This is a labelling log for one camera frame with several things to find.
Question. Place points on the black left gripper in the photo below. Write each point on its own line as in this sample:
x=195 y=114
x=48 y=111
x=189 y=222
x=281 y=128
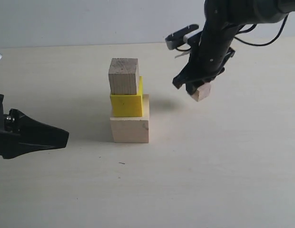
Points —
x=20 y=134

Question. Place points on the yellow cube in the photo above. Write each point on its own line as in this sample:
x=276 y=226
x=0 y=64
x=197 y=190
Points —
x=128 y=105

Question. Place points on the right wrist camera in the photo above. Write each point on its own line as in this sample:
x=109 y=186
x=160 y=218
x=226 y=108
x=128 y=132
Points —
x=178 y=38

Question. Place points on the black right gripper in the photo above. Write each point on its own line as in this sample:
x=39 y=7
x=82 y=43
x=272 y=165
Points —
x=207 y=62

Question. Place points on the medium natural wooden cube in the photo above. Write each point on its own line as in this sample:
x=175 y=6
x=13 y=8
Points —
x=123 y=76

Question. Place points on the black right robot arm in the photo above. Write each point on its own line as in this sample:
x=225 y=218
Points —
x=245 y=15

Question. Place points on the small natural wooden cube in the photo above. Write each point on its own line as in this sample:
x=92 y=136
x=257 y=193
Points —
x=202 y=92

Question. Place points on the large pale wooden cube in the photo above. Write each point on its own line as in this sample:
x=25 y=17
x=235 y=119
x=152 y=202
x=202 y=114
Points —
x=132 y=129

